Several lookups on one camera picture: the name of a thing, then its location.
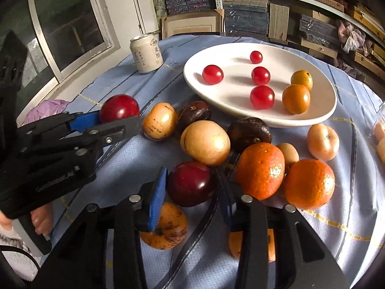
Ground black cable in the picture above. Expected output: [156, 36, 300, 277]
[0, 245, 42, 271]

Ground white drink can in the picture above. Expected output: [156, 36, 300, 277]
[130, 34, 164, 73]

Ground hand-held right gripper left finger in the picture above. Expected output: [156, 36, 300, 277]
[30, 166, 169, 289]

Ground clear plastic clamshell container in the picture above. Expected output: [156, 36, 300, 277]
[368, 101, 385, 169]

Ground pale pink crumpled bag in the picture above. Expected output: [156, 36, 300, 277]
[335, 20, 366, 54]

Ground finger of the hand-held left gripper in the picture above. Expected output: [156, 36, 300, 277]
[19, 116, 142, 169]
[16, 110, 103, 149]

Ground pale peach round fruit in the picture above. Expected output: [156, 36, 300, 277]
[307, 123, 340, 161]

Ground dark brown round fruit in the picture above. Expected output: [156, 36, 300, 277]
[177, 101, 212, 131]
[226, 117, 273, 153]

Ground orange smooth round fruit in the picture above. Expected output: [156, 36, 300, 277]
[282, 84, 311, 115]

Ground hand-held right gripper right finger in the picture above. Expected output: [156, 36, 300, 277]
[214, 167, 351, 289]

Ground large tan round fruit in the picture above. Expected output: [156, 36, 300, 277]
[180, 120, 231, 167]

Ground pink plastic bag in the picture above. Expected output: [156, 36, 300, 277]
[22, 99, 71, 125]

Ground white plate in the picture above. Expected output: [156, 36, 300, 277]
[183, 43, 337, 128]

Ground stack of light wooden cases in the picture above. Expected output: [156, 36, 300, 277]
[283, 0, 385, 76]

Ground small tan round fruit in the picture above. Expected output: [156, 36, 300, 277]
[276, 143, 300, 169]

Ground grey framed window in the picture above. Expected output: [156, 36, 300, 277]
[0, 0, 121, 118]

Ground stack of grey-blue boxes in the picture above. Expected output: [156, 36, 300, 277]
[222, 0, 269, 39]

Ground cardboard box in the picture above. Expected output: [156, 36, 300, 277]
[161, 9, 225, 38]

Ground beige upright boxes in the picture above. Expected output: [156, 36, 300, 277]
[269, 3, 290, 42]

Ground yellow-orange round fruit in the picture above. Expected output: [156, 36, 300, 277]
[290, 70, 313, 92]

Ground white leaning strip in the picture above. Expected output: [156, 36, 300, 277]
[129, 0, 160, 35]

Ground orange tangerine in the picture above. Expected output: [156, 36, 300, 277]
[235, 142, 286, 201]
[284, 159, 336, 210]

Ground person's left hand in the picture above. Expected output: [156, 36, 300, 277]
[0, 203, 54, 238]

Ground stack of dark blue cases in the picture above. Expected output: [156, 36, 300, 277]
[299, 13, 340, 52]

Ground cluster of pale round fruits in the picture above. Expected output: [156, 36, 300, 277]
[373, 122, 385, 164]

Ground large tan speckled fruit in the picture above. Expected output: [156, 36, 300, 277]
[229, 228, 276, 263]

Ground dark red plum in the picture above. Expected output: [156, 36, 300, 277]
[99, 94, 140, 124]
[167, 161, 215, 208]

